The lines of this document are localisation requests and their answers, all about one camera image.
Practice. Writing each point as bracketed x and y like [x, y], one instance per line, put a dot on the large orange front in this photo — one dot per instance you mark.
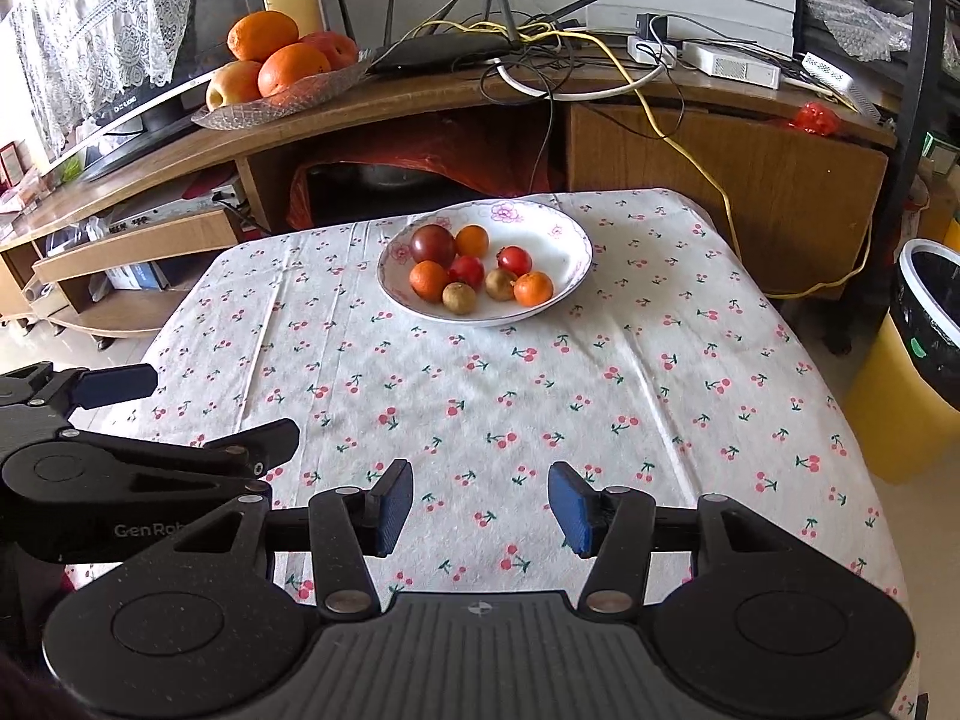
[288, 65]

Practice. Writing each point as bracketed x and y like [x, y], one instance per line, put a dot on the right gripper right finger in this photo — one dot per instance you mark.
[612, 526]

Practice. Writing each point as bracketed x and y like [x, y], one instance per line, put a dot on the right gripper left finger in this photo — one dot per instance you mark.
[349, 524]

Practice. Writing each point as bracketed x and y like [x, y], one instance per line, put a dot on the glass fruit dish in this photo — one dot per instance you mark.
[306, 94]

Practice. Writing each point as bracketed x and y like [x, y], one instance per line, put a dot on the white power strip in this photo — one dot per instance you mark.
[730, 65]

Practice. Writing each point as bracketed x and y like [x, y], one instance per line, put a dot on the white lace curtain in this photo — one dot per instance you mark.
[78, 55]

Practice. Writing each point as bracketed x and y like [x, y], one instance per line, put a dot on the yellow trash bin black liner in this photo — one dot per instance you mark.
[903, 404]

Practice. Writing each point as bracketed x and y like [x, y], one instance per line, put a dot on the black router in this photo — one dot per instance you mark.
[450, 45]

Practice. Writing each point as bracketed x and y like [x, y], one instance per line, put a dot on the black metal shelf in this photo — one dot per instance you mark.
[910, 84]

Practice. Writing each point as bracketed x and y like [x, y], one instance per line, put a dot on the red plastic bag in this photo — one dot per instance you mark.
[815, 119]

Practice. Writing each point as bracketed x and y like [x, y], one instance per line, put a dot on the yellow apple in dish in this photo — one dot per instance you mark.
[234, 83]

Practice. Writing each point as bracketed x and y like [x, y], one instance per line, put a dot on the large orange top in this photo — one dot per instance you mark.
[258, 35]

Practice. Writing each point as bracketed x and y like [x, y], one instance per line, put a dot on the flat screen television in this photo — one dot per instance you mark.
[203, 49]

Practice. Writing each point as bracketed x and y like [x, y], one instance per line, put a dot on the rough orange mandarin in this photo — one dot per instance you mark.
[428, 280]

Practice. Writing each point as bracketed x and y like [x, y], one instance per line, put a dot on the red apple in dish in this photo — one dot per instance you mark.
[341, 51]

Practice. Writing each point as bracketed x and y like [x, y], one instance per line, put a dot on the large orange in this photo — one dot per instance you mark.
[258, 35]
[288, 65]

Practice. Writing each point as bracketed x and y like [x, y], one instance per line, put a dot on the small red cherry tomato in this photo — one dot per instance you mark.
[516, 260]

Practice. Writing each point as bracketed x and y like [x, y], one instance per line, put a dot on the dark purple tomato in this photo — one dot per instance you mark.
[433, 243]

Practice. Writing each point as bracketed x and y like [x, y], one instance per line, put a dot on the white adapter box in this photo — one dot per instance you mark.
[827, 74]

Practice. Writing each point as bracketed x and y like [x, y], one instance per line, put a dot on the wooden tv cabinet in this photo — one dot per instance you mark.
[795, 206]

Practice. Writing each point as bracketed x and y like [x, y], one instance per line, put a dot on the cherry print tablecloth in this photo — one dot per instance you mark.
[773, 589]

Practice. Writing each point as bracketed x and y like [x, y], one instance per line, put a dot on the small potato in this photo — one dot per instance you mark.
[499, 284]
[459, 298]

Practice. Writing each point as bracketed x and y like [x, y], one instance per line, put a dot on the white floral porcelain bowl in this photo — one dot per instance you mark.
[557, 246]

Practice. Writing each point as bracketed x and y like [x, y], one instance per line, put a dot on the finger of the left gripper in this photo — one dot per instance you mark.
[248, 455]
[40, 385]

